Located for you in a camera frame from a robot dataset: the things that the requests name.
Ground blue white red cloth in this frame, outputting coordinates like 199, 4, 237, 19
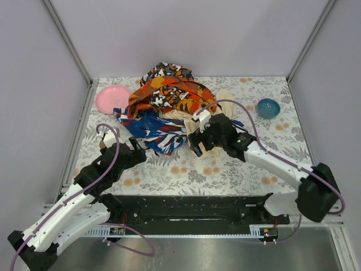
113, 106, 250, 156

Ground cream beige cloth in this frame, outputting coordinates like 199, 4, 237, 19
161, 89, 234, 158

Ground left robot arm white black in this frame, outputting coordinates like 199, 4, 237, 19
7, 137, 146, 270

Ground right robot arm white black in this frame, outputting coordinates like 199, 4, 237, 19
188, 111, 340, 222

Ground orange camouflage cloth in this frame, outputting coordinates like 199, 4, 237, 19
127, 62, 215, 119

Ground beige paper cup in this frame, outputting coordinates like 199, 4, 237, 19
99, 139, 108, 149

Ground pink plate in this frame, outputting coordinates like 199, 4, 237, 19
95, 85, 131, 114

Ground floral table mat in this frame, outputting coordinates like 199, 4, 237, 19
69, 76, 322, 197

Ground blue bowl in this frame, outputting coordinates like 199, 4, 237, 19
257, 98, 280, 119

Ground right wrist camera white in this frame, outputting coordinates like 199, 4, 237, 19
192, 109, 211, 133

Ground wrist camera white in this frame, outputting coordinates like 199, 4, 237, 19
192, 109, 211, 133
97, 127, 122, 148

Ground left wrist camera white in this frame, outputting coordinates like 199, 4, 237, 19
97, 127, 122, 148

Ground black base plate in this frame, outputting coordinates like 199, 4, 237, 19
98, 194, 290, 236

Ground left slotted cable duct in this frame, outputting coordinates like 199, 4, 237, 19
83, 225, 125, 238

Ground slotted cable duct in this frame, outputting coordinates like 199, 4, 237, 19
83, 225, 125, 238
249, 225, 279, 237

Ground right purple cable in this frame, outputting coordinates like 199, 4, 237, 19
196, 99, 347, 246

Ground purple cable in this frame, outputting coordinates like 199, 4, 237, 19
10, 123, 156, 270
196, 99, 347, 246

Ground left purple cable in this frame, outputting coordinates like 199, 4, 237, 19
10, 123, 156, 270

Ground right slotted cable duct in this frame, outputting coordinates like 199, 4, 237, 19
249, 225, 279, 237

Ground aluminium front rail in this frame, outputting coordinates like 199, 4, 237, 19
41, 204, 345, 228

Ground left aluminium frame post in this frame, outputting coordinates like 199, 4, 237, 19
41, 0, 93, 86

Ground aluminium frame post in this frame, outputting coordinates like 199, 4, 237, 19
41, 0, 93, 86
286, 0, 338, 85

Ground right aluminium frame post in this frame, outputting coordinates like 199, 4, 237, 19
286, 0, 338, 85

